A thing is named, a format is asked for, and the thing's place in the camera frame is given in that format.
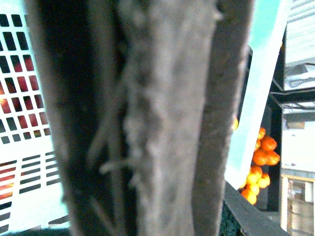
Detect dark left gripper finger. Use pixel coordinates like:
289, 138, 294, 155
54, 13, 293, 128
220, 183, 288, 236

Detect brown basket handle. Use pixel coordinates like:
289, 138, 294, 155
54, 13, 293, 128
25, 0, 254, 236

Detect teal plastic basket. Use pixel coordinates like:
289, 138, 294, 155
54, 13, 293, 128
0, 0, 292, 236

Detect red apples under basket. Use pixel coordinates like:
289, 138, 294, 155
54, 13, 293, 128
0, 54, 52, 202

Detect pile of oranges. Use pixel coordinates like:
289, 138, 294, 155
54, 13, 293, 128
237, 117, 281, 211

